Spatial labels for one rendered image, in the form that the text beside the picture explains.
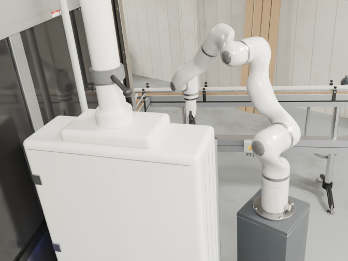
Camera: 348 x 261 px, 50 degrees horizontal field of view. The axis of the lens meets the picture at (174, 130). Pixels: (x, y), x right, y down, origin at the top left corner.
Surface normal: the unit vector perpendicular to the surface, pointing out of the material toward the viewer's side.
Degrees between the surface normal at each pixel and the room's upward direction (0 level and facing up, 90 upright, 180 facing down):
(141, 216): 90
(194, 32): 90
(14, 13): 90
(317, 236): 0
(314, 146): 90
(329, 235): 0
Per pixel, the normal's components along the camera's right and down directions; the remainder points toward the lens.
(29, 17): 0.98, 0.01
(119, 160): -0.30, 0.45
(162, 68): -0.64, 0.39
